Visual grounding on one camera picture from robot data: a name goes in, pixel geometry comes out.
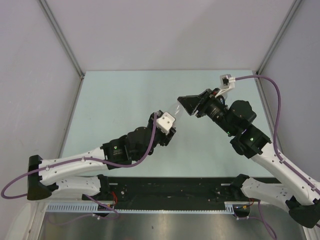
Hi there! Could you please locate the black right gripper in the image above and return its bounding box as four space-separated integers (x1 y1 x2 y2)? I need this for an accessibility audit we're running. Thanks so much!
177 88 236 136

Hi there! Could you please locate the clear bottle red white label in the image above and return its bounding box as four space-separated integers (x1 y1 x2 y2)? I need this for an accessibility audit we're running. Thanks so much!
168 101 185 126

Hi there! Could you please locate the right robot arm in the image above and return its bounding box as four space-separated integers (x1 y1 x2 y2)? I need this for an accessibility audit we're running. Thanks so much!
177 89 320 229

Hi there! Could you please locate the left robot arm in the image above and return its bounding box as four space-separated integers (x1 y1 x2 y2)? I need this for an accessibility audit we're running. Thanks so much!
27 111 177 201

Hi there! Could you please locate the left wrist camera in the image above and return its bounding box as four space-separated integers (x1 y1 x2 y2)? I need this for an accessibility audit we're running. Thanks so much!
156 111 176 135

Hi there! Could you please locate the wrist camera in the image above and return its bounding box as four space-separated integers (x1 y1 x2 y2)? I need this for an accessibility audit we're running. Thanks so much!
215 74 236 98
156 111 176 135

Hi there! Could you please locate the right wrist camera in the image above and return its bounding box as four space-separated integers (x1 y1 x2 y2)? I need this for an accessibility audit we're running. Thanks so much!
215 74 236 98

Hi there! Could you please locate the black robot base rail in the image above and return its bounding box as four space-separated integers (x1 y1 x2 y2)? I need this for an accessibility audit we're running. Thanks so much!
92 174 249 210

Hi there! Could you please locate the white slotted cable duct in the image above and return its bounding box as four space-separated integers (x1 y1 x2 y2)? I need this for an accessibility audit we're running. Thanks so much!
46 202 235 215

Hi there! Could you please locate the right aluminium frame post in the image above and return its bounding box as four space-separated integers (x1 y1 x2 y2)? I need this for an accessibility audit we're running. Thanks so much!
254 0 305 75

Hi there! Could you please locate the aluminium frame post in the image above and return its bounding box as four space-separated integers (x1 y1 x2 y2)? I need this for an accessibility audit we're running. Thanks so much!
36 0 84 79
254 0 305 75

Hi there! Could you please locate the left aluminium frame post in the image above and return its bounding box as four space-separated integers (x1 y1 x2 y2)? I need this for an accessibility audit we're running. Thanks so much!
36 0 84 79

